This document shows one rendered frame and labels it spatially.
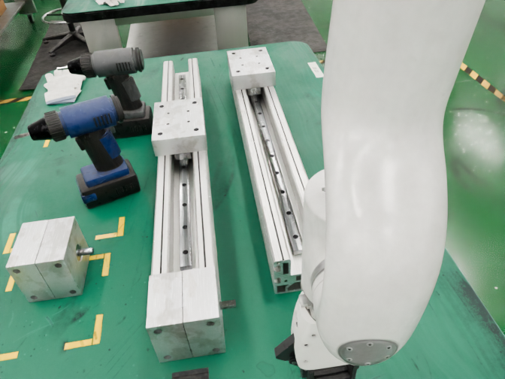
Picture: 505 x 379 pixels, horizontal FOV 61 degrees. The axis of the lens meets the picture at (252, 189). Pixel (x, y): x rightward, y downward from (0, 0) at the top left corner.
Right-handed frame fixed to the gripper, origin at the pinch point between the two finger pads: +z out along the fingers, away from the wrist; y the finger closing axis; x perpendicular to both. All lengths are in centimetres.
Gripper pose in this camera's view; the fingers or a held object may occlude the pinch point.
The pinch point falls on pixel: (329, 365)
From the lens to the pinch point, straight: 63.2
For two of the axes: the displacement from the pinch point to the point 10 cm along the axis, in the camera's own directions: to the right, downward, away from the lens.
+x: -1.4, -6.4, 7.6
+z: 0.5, 7.6, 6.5
